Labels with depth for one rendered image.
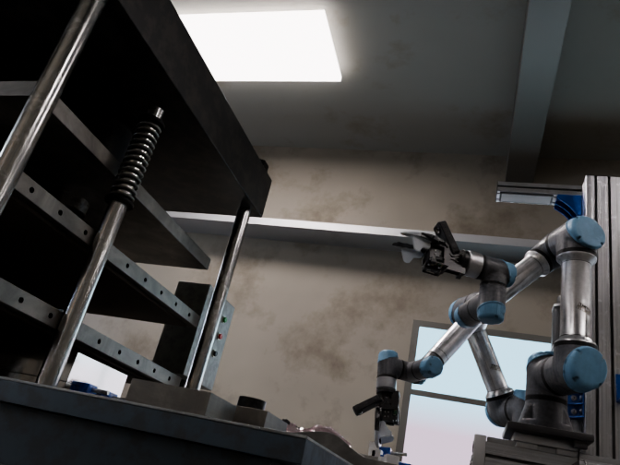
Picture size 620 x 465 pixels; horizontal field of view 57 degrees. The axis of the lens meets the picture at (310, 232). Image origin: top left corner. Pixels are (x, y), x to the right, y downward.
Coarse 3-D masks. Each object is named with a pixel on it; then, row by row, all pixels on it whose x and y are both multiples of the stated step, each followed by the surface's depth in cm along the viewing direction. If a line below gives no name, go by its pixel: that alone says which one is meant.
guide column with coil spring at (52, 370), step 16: (160, 112) 184; (144, 144) 178; (128, 160) 175; (128, 176) 172; (128, 192) 171; (112, 208) 168; (112, 224) 166; (96, 240) 163; (112, 240) 165; (96, 256) 161; (80, 272) 160; (96, 272) 160; (80, 288) 157; (80, 304) 155; (64, 320) 153; (80, 320) 155; (64, 336) 151; (48, 352) 150; (64, 352) 150; (48, 368) 147; (48, 384) 146
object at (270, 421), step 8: (240, 408) 120; (248, 408) 120; (240, 416) 120; (248, 416) 119; (256, 416) 119; (264, 416) 118; (272, 416) 122; (256, 424) 118; (264, 424) 118; (272, 424) 122; (280, 424) 127
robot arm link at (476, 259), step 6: (474, 252) 166; (474, 258) 164; (480, 258) 164; (468, 264) 164; (474, 264) 163; (480, 264) 164; (468, 270) 164; (474, 270) 164; (480, 270) 164; (468, 276) 166; (474, 276) 165
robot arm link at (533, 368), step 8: (536, 352) 173; (544, 352) 171; (552, 352) 171; (528, 360) 175; (536, 360) 172; (544, 360) 168; (528, 368) 174; (536, 368) 170; (528, 376) 172; (536, 376) 168; (528, 384) 171; (536, 384) 168; (544, 384) 165; (528, 392) 170; (536, 392) 167; (544, 392) 166; (552, 392) 165
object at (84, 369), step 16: (0, 352) 167; (16, 352) 166; (32, 352) 164; (0, 368) 164; (16, 368) 163; (32, 368) 162; (64, 368) 159; (80, 368) 162; (96, 368) 168; (112, 368) 176; (64, 384) 157; (96, 384) 169; (112, 384) 176
